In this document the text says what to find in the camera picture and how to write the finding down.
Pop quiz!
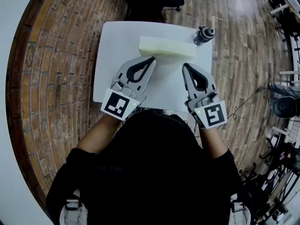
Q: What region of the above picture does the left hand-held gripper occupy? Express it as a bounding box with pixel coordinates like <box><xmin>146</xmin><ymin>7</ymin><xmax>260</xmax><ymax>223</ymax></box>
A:
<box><xmin>100</xmin><ymin>56</ymin><xmax>157</xmax><ymax>121</ymax></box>

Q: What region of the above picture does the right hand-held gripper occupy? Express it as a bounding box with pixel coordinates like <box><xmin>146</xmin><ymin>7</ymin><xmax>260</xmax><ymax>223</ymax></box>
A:
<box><xmin>182</xmin><ymin>63</ymin><xmax>228</xmax><ymax>130</ymax></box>

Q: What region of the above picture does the person's right forearm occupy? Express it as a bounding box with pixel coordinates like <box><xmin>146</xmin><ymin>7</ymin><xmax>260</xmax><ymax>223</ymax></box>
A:
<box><xmin>198</xmin><ymin>125</ymin><xmax>229</xmax><ymax>159</ymax></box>

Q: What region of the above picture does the person's left forearm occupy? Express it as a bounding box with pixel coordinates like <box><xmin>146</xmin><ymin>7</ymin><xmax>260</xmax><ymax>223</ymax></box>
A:
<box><xmin>76</xmin><ymin>112</ymin><xmax>123</xmax><ymax>155</ymax></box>

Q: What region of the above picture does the white table top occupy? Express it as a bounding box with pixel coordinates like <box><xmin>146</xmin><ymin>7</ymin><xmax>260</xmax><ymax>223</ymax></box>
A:
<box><xmin>92</xmin><ymin>21</ymin><xmax>214</xmax><ymax>113</ymax></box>

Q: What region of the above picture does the black water bottle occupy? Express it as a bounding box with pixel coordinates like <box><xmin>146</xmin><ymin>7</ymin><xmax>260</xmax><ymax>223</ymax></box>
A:
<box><xmin>193</xmin><ymin>25</ymin><xmax>216</xmax><ymax>46</ymax></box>

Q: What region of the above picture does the black round stool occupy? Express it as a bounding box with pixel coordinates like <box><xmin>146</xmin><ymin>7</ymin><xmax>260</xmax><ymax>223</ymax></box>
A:
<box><xmin>272</xmin><ymin>97</ymin><xmax>299</xmax><ymax>118</ymax></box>

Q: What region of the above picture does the person's black shirt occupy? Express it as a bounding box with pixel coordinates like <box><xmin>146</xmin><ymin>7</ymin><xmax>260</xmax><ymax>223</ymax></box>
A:
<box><xmin>45</xmin><ymin>110</ymin><xmax>255</xmax><ymax>225</ymax></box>

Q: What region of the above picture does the person's right shoe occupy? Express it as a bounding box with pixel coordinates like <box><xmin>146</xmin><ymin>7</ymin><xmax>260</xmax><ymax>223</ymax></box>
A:
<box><xmin>228</xmin><ymin>193</ymin><xmax>250</xmax><ymax>225</ymax></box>

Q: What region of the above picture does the person's shoe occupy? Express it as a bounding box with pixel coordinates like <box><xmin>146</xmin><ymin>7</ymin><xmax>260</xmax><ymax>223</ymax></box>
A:
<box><xmin>228</xmin><ymin>193</ymin><xmax>250</xmax><ymax>225</ymax></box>
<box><xmin>59</xmin><ymin>188</ymin><xmax>89</xmax><ymax>225</ymax></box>

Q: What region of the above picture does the person's left shoe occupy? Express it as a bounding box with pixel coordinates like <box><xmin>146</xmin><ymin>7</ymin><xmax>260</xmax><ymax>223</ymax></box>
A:
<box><xmin>59</xmin><ymin>188</ymin><xmax>89</xmax><ymax>225</ymax></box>

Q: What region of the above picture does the black floor cable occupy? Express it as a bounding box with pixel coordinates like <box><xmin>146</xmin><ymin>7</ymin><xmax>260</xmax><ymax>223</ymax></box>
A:
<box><xmin>225</xmin><ymin>86</ymin><xmax>270</xmax><ymax>120</ymax></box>

